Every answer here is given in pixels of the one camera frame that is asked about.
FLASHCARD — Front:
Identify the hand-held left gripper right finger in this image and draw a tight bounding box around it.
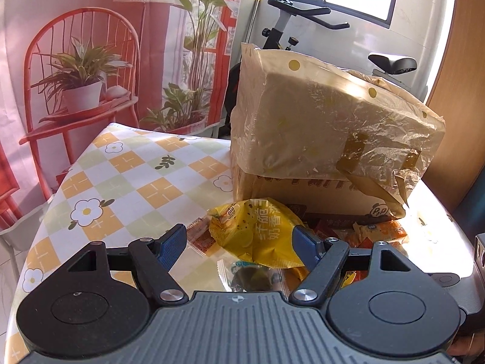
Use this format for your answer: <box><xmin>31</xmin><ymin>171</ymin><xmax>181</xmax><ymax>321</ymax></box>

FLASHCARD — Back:
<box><xmin>290</xmin><ymin>225</ymin><xmax>414</xmax><ymax>308</ymax></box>

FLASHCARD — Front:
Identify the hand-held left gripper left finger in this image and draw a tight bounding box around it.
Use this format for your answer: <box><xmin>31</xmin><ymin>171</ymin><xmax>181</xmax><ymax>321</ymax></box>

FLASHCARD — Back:
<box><xmin>67</xmin><ymin>224</ymin><xmax>189</xmax><ymax>308</ymax></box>

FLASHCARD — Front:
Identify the yellow snack bag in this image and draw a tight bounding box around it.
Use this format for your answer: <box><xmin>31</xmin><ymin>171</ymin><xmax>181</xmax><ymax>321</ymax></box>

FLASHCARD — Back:
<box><xmin>208</xmin><ymin>198</ymin><xmax>309</xmax><ymax>270</ymax></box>

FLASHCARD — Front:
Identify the person's right hand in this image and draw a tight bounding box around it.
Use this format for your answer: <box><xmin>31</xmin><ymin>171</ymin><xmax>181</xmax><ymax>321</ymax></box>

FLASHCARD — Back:
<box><xmin>451</xmin><ymin>334</ymin><xmax>485</xmax><ymax>360</ymax></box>

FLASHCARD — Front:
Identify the red snack packet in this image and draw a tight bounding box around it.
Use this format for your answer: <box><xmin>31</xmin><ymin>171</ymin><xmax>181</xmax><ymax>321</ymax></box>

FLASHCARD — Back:
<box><xmin>313</xmin><ymin>222</ymin><xmax>356</xmax><ymax>249</ymax></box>

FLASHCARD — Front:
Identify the clear orange snack packet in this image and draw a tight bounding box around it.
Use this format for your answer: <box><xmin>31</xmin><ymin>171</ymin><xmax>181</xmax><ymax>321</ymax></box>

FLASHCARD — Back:
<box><xmin>186</xmin><ymin>215</ymin><xmax>218</xmax><ymax>253</ymax></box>

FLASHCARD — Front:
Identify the clear dark snack packet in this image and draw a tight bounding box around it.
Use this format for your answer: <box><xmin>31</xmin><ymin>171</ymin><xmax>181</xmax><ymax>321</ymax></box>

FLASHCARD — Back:
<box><xmin>218</xmin><ymin>260</ymin><xmax>283</xmax><ymax>293</ymax></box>

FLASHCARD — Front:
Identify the checked floral tablecloth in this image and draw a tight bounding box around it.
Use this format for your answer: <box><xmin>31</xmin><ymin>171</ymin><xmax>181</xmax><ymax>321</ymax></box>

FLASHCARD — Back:
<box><xmin>17</xmin><ymin>123</ymin><xmax>479</xmax><ymax>306</ymax></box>

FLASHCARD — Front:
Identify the orange white snack packet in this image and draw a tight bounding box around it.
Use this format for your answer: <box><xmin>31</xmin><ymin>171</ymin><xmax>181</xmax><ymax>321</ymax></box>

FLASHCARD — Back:
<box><xmin>354</xmin><ymin>222</ymin><xmax>410</xmax><ymax>244</ymax></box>

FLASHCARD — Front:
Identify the cardboard box with plastic bag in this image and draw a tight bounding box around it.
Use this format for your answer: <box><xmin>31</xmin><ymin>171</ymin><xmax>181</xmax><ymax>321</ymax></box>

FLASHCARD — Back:
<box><xmin>230</xmin><ymin>42</ymin><xmax>446</xmax><ymax>208</ymax></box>

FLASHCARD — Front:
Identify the wooden door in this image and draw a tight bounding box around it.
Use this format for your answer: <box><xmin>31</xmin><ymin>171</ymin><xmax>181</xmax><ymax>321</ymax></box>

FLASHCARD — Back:
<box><xmin>420</xmin><ymin>0</ymin><xmax>485</xmax><ymax>213</ymax></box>

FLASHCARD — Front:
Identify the exercise bike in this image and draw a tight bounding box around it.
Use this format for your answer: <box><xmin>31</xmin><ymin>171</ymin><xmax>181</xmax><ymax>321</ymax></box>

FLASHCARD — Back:
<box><xmin>223</xmin><ymin>0</ymin><xmax>429</xmax><ymax>130</ymax></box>

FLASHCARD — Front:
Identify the yellow metal pole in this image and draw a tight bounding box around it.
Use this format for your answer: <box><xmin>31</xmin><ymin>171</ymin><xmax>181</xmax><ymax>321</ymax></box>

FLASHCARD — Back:
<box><xmin>253</xmin><ymin>0</ymin><xmax>262</xmax><ymax>48</ymax></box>

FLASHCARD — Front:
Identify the printed backdrop cloth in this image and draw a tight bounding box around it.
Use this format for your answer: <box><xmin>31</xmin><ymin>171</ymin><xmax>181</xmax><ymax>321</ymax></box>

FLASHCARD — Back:
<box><xmin>0</xmin><ymin>0</ymin><xmax>247</xmax><ymax>233</ymax></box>

